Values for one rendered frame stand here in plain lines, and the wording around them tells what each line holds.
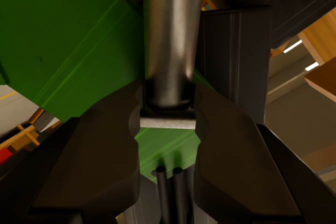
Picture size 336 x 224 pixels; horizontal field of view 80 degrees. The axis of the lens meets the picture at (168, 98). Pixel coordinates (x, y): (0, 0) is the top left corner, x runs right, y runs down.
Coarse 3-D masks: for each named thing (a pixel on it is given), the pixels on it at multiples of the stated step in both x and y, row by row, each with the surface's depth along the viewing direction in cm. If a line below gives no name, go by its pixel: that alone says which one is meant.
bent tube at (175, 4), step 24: (144, 0) 10; (168, 0) 9; (192, 0) 9; (144, 24) 11; (168, 24) 10; (192, 24) 10; (144, 48) 11; (168, 48) 10; (192, 48) 11; (168, 72) 11; (192, 72) 12; (168, 96) 12; (144, 120) 12; (168, 120) 12; (192, 120) 12
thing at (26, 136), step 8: (32, 128) 503; (48, 128) 555; (16, 136) 463; (24, 136) 486; (32, 136) 492; (0, 144) 432; (8, 144) 450; (16, 144) 466; (24, 144) 477; (0, 152) 431; (8, 152) 441; (16, 152) 481; (0, 160) 424
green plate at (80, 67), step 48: (0, 0) 12; (48, 0) 12; (96, 0) 12; (0, 48) 14; (48, 48) 14; (96, 48) 14; (48, 96) 16; (96, 96) 16; (144, 144) 19; (192, 144) 18
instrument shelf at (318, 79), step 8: (328, 64) 59; (312, 72) 62; (320, 72) 59; (328, 72) 56; (312, 80) 59; (320, 80) 56; (328, 80) 54; (320, 88) 55; (328, 88) 51; (328, 96) 53
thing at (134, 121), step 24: (120, 96) 10; (144, 96) 12; (96, 120) 8; (120, 120) 8; (72, 144) 7; (96, 144) 7; (120, 144) 7; (72, 168) 6; (96, 168) 6; (120, 168) 6; (48, 192) 6; (72, 192) 6; (96, 192) 6; (120, 192) 6
